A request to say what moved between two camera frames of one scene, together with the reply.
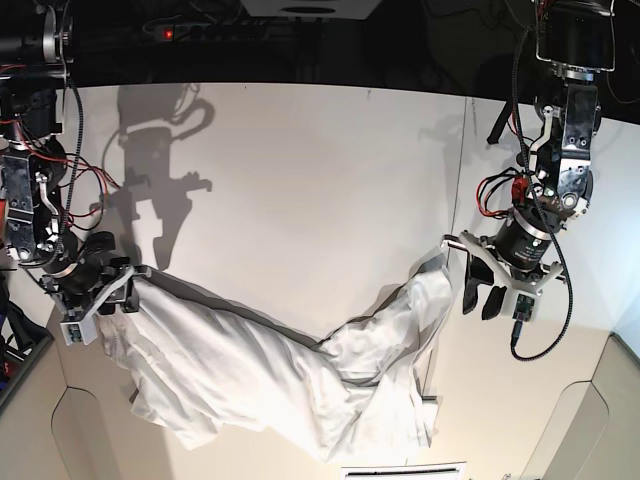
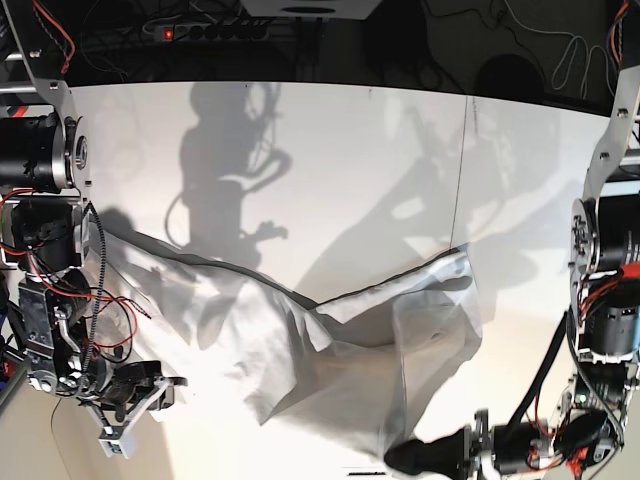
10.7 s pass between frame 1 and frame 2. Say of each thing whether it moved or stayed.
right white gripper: moved
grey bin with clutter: stayed
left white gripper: moved
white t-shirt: moved
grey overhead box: stayed
